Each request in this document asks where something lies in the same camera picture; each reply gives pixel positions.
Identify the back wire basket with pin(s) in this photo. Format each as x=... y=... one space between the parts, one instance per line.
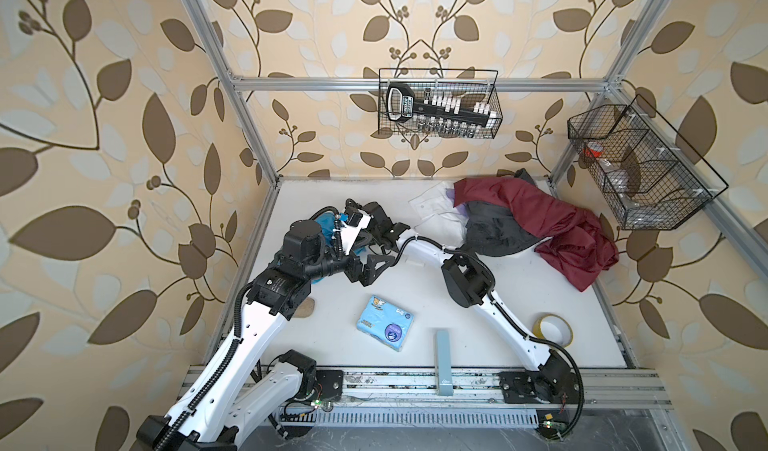
x=442 y=74

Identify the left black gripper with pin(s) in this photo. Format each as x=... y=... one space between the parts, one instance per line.
x=365 y=265

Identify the yellow tape roll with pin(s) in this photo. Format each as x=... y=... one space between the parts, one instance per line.
x=554 y=328

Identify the wire basket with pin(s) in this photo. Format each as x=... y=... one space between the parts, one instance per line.
x=442 y=74
x=652 y=177

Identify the white cloth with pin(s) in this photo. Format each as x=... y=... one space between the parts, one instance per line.
x=438 y=218

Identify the aluminium frame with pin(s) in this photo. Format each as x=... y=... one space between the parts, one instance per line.
x=220 y=410

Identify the blue tissue pack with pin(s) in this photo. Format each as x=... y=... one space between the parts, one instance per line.
x=385 y=322

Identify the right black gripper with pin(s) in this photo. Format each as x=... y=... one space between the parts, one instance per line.
x=380 y=221

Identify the right wire basket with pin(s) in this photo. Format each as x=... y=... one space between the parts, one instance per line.
x=652 y=177

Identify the dark grey cloth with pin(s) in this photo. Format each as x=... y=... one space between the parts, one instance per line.
x=506 y=215

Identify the black socket tool set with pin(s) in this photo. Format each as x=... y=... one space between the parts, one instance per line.
x=440 y=105

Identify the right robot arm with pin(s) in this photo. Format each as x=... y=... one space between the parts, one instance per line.
x=549 y=376

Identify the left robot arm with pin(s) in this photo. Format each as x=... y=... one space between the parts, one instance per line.
x=218 y=412

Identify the maroon cloth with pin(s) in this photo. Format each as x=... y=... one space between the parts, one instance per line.
x=572 y=239

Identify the pale teal rectangular box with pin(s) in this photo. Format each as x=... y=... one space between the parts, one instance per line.
x=444 y=375

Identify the teal cloth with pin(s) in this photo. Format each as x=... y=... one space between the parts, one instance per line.
x=338 y=241

